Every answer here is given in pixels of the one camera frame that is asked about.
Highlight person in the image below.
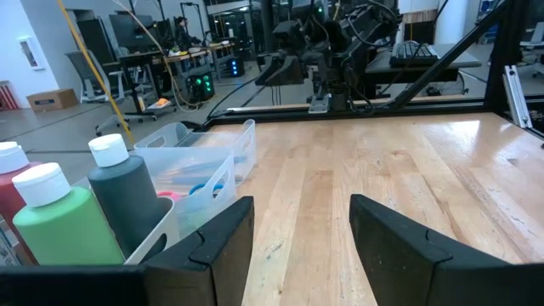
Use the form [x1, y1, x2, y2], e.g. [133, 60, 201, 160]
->
[173, 15, 203, 52]

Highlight red white striped object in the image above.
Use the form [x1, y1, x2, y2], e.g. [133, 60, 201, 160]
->
[0, 79, 20, 112]

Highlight yellow cable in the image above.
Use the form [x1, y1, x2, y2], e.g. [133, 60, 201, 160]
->
[56, 0, 136, 145]

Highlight silver aluminium bracket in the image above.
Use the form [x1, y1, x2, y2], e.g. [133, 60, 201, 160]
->
[502, 65, 533, 129]

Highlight black paint bottle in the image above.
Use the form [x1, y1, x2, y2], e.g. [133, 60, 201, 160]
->
[87, 133, 169, 259]

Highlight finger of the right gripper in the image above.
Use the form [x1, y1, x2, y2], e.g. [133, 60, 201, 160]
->
[253, 54, 285, 87]
[263, 54, 306, 88]

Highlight blue scissors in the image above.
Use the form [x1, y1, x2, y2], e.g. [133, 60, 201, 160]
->
[188, 181, 225, 197]

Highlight black computer green light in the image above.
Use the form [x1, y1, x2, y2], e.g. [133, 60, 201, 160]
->
[186, 71, 216, 103]

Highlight green paint bottle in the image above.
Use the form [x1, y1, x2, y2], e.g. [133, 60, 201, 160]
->
[11, 161, 127, 267]

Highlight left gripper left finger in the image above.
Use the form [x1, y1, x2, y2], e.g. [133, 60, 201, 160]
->
[142, 195, 256, 306]

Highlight thin blue paintbrush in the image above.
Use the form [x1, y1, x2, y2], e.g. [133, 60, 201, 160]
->
[167, 172, 244, 184]

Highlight cardboard box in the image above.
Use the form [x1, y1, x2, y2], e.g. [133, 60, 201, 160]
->
[25, 88, 80, 113]

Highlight grey office chair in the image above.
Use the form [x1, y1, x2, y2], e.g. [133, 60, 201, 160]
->
[65, 48, 148, 137]

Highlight grey desk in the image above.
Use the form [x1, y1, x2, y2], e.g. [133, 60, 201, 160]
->
[364, 42, 484, 84]

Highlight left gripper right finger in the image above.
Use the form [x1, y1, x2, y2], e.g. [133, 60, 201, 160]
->
[348, 193, 544, 306]

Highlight black computer blue light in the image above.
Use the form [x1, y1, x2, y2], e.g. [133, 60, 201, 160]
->
[227, 57, 247, 78]

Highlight clear plastic bin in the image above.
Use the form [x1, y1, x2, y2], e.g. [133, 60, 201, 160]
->
[144, 146, 238, 250]
[133, 118, 258, 186]

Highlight black monitor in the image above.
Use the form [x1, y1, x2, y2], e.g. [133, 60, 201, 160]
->
[108, 14, 155, 48]

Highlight black keyboard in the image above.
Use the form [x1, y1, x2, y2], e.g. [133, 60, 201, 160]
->
[389, 40, 440, 68]

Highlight pink scissors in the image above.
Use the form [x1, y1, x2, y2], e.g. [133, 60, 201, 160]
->
[156, 190, 184, 203]

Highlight red paint bottle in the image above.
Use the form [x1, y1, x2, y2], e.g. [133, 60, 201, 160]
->
[0, 141, 43, 265]

